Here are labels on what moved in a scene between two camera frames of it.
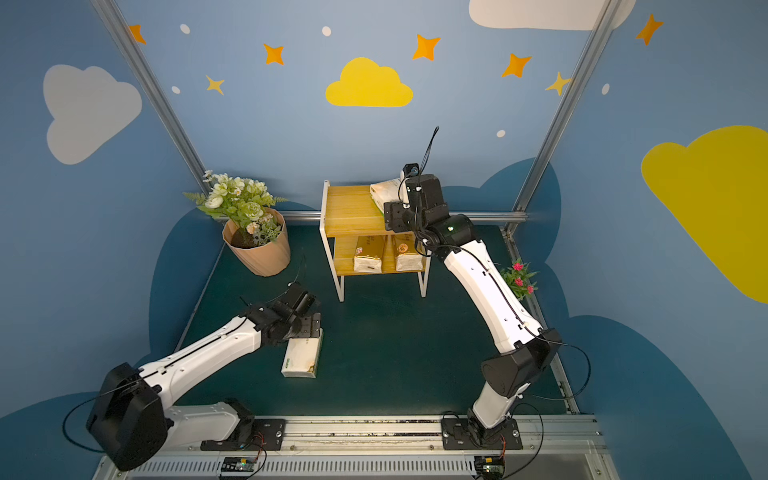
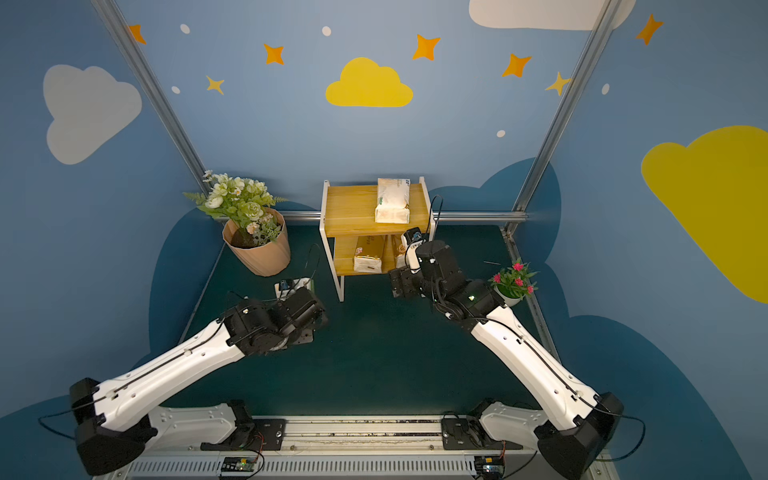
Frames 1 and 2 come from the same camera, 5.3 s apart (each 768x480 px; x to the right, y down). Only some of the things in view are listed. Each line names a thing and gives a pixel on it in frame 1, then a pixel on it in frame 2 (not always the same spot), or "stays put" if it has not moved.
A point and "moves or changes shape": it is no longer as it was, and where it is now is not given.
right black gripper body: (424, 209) → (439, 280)
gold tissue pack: (369, 254) stays put
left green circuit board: (238, 464) stays put
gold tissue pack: (408, 259) stays put
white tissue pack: (391, 190) moves or changes shape
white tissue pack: (302, 356) moves or changes shape
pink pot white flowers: (255, 231) stays put
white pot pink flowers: (518, 278) stays put
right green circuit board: (489, 467) stays put
